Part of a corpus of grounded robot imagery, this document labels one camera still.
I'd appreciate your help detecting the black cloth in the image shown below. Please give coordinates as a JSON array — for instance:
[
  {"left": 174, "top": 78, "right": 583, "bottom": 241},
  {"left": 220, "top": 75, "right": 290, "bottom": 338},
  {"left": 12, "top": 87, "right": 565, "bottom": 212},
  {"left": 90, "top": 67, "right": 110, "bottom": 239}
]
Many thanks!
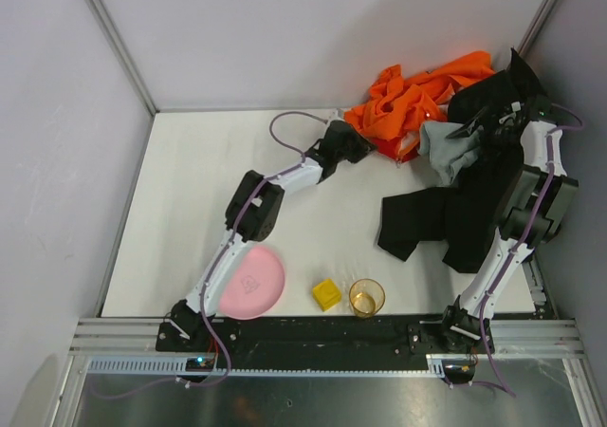
[{"left": 377, "top": 51, "right": 545, "bottom": 273}]

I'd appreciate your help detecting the grey light blue cloth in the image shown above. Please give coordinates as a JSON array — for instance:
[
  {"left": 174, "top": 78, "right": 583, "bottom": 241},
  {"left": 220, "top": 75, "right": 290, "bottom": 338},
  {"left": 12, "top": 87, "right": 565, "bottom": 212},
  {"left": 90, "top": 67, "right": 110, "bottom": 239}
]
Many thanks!
[{"left": 418, "top": 121, "right": 481, "bottom": 187}]

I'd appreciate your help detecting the red cloth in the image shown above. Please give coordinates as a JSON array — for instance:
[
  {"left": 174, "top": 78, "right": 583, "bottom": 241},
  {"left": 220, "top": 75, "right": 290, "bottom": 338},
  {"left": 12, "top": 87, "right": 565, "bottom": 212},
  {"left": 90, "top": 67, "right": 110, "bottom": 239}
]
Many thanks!
[{"left": 371, "top": 131, "right": 420, "bottom": 164}]

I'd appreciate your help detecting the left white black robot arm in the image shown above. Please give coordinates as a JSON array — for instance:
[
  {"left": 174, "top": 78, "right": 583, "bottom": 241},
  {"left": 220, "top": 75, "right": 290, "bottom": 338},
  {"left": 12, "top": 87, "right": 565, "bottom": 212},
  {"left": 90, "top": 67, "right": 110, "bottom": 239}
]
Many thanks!
[{"left": 157, "top": 111, "right": 377, "bottom": 347}]

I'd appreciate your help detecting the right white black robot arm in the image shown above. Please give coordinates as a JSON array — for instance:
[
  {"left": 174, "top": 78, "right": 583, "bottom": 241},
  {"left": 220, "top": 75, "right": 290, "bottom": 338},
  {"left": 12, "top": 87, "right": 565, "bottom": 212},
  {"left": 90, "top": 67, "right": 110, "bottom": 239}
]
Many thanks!
[{"left": 441, "top": 96, "right": 579, "bottom": 353}]

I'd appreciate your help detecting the orange cloth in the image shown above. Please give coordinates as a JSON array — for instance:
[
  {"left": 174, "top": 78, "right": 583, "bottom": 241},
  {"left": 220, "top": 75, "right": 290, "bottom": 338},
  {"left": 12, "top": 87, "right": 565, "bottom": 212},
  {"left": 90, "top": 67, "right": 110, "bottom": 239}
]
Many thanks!
[{"left": 344, "top": 50, "right": 494, "bottom": 141}]

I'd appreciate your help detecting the yellow cube block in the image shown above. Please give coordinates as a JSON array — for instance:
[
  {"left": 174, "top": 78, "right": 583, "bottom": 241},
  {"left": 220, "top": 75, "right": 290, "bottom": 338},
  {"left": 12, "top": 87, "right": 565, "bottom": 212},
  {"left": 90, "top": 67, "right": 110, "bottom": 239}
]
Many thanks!
[{"left": 312, "top": 278, "right": 342, "bottom": 311}]

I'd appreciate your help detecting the amber transparent plastic cup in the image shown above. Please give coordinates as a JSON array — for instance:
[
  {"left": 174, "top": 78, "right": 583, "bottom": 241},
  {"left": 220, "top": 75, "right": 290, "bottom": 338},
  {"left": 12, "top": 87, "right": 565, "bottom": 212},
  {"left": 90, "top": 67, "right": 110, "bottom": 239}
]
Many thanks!
[{"left": 348, "top": 278, "right": 385, "bottom": 319}]

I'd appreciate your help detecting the pink round plate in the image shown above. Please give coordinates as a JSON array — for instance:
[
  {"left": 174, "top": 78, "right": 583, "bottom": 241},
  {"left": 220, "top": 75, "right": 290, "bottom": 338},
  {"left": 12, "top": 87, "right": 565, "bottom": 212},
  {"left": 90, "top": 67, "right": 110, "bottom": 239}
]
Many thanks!
[{"left": 219, "top": 245, "right": 285, "bottom": 320}]

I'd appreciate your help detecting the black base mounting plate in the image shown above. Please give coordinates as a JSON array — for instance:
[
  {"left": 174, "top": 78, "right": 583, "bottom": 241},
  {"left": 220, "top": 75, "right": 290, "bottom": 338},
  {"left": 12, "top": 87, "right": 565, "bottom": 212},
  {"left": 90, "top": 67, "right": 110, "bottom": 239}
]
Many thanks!
[{"left": 156, "top": 315, "right": 494, "bottom": 369}]

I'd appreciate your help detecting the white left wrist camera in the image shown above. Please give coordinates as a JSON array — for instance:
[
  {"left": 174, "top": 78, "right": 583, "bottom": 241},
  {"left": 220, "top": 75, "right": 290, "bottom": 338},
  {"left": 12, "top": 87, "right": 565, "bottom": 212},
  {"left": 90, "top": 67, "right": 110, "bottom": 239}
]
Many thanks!
[{"left": 325, "top": 108, "right": 344, "bottom": 124}]

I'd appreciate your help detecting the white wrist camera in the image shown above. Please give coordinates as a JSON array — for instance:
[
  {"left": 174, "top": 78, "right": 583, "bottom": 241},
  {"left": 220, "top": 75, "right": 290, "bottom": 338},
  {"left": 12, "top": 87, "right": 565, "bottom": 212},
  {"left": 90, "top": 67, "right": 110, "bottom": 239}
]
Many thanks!
[
  {"left": 498, "top": 101, "right": 522, "bottom": 125},
  {"left": 325, "top": 108, "right": 344, "bottom": 124}
]

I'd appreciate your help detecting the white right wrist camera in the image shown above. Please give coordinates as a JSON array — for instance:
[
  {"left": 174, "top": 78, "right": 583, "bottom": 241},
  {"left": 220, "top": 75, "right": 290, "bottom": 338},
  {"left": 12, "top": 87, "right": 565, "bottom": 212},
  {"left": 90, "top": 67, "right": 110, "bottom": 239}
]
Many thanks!
[{"left": 498, "top": 101, "right": 522, "bottom": 125}]

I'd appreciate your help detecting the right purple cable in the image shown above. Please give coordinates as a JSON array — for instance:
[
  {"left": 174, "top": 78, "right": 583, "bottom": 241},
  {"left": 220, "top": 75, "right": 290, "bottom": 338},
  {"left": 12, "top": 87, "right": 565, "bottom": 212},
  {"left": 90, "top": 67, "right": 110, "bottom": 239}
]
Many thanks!
[{"left": 476, "top": 102, "right": 585, "bottom": 398}]

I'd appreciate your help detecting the grey slotted cable duct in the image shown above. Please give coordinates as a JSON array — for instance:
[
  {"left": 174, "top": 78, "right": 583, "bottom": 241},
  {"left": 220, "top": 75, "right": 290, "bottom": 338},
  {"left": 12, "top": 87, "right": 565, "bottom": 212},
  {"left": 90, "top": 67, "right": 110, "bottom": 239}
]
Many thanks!
[{"left": 87, "top": 354, "right": 475, "bottom": 378}]

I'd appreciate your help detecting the aluminium front frame rail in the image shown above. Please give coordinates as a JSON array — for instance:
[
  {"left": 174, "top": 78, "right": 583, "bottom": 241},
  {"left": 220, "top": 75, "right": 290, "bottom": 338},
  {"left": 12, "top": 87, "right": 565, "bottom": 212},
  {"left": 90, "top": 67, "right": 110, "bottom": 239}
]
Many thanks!
[{"left": 69, "top": 316, "right": 584, "bottom": 358}]

